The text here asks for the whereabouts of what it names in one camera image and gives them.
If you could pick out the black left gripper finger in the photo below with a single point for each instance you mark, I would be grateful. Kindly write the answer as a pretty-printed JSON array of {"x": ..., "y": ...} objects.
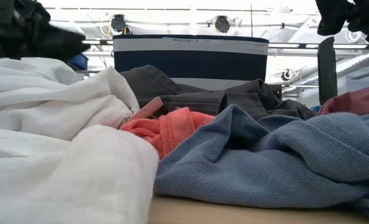
[{"x": 69, "y": 46}]

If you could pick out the round black ceiling lamp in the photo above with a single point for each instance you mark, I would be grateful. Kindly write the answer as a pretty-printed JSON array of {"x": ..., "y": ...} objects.
[
  {"x": 222, "y": 24},
  {"x": 119, "y": 23}
]

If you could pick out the large white garment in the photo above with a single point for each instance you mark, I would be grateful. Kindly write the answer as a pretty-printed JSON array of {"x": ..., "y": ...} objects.
[{"x": 63, "y": 149}]

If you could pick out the pink garment tag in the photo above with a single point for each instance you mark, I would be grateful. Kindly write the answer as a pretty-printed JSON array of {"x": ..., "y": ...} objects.
[{"x": 148, "y": 109}]

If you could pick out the maroon garment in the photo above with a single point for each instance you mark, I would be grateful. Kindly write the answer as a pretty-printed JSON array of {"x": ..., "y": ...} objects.
[{"x": 355, "y": 101}]

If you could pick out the blue-grey knit sweater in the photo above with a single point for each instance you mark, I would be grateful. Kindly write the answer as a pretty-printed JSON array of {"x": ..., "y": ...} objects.
[{"x": 265, "y": 161}]

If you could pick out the blue plastic bin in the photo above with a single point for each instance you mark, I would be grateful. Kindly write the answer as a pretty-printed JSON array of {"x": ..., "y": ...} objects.
[{"x": 79, "y": 62}]

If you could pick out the navy white striped fabric basket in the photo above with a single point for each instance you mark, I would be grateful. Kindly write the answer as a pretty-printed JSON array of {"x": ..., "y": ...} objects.
[{"x": 190, "y": 62}]

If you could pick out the coral terry cloth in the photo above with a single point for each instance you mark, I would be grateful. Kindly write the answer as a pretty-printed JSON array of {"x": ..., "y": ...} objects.
[{"x": 171, "y": 130}]

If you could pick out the bright teal garment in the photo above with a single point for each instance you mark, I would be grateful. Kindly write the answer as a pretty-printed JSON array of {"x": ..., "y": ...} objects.
[{"x": 316, "y": 109}]

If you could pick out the dark grey garment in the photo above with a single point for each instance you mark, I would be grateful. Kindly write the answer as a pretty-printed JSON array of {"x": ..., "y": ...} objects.
[{"x": 196, "y": 99}]

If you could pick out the small black ceiling lamp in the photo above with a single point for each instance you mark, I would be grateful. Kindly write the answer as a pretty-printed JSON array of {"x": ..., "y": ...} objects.
[{"x": 286, "y": 75}]

